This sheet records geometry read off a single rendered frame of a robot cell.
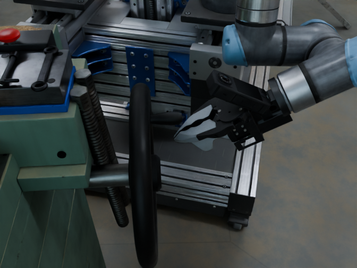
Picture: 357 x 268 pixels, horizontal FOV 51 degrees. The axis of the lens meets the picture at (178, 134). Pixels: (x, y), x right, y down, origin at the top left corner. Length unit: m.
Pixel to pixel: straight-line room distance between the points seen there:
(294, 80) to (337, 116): 1.46
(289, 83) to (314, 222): 1.02
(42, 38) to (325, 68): 0.43
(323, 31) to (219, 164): 0.81
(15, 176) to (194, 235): 1.02
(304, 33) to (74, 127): 0.44
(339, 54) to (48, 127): 0.45
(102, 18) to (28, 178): 0.77
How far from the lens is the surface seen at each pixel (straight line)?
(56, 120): 0.50
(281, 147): 1.83
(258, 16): 0.68
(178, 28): 1.16
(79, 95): 0.50
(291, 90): 0.64
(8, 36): 0.55
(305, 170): 1.76
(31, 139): 0.53
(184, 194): 1.40
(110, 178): 0.59
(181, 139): 0.69
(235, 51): 0.70
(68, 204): 0.84
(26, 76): 0.51
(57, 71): 0.50
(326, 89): 0.65
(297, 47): 0.72
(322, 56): 0.66
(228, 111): 0.66
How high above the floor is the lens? 1.27
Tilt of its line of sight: 44 degrees down
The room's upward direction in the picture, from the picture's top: straight up
